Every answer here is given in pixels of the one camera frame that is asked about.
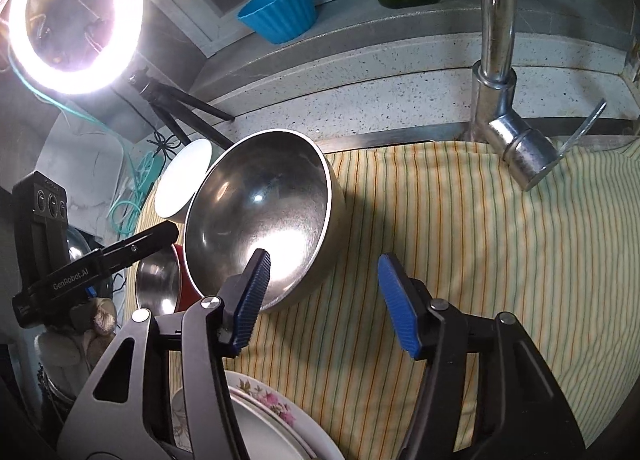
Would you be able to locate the steel pot lid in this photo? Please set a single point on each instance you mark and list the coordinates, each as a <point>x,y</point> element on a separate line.
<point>80,245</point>

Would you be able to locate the blue fluted cup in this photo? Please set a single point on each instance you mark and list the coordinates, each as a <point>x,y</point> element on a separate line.
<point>280,10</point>

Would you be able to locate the white plate with leaf print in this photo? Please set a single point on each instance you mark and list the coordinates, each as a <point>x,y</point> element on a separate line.
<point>260,435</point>

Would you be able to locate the large steel bowl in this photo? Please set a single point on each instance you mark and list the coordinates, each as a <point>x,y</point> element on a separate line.
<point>260,220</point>

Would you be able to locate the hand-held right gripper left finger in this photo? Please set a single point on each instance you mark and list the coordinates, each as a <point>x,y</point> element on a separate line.
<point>252,300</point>

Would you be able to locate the white plate with purple sprig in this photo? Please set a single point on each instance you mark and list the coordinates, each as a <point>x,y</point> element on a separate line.
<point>280,407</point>

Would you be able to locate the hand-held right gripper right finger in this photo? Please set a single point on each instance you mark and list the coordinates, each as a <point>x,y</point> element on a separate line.
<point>400,310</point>

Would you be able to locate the yellow striped cloth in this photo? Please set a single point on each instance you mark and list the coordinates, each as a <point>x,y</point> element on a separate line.
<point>475,265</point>

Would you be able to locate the chrome kitchen faucet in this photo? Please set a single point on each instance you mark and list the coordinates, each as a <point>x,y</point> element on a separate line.
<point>495,40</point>

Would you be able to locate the steel bowl with red outside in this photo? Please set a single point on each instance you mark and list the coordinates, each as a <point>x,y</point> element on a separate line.
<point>160,285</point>

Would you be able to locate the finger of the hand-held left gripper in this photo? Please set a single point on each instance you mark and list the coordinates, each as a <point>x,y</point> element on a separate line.
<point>145,242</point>

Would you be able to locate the person's left hand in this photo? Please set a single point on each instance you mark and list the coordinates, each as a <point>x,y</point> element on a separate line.
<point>102,320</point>

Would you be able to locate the black tripod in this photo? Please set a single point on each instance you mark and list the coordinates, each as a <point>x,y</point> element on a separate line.
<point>165,97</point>

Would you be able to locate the white ceramic bowl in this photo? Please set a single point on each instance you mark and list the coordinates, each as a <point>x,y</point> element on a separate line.
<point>180,180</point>

